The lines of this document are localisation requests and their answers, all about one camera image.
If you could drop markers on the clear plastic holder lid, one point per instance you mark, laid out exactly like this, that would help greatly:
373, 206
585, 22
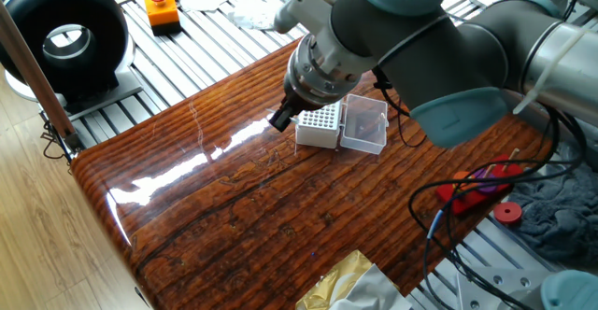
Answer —
369, 137

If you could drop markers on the grey cloth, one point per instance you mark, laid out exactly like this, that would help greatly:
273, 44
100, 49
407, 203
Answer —
556, 216

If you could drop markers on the gold foil bag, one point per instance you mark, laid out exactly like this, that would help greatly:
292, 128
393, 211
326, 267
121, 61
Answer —
336, 282

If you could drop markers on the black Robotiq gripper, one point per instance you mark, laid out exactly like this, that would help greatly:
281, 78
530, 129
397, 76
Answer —
299, 103

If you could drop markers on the white crumpled cloth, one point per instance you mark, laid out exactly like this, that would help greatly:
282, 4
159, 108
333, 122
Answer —
252, 18

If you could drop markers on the orange emergency stop button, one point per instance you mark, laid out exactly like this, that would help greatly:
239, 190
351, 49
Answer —
162, 13

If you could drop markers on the silver UR5 robot arm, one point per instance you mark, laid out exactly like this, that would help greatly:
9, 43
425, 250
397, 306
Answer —
444, 58

